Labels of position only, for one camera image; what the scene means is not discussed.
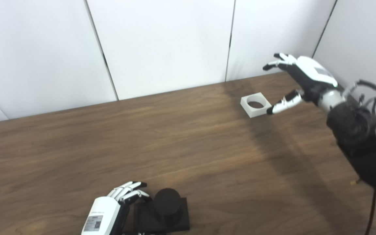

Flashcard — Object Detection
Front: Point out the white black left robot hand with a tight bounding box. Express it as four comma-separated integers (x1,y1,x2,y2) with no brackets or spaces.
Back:
81,181,152,235

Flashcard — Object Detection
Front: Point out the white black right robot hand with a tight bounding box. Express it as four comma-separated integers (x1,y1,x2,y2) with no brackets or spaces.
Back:
262,53,338,115

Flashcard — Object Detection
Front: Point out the black peg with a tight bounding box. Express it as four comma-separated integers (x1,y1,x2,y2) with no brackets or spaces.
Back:
133,188,190,234

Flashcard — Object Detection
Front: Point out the white square piece with hole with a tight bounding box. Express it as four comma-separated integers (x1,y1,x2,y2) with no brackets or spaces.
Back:
240,92,272,118

